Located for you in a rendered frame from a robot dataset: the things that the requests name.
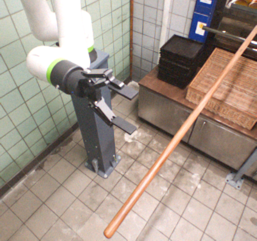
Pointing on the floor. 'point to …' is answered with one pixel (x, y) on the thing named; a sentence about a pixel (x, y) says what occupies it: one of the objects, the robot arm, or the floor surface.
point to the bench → (166, 127)
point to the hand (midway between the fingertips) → (130, 113)
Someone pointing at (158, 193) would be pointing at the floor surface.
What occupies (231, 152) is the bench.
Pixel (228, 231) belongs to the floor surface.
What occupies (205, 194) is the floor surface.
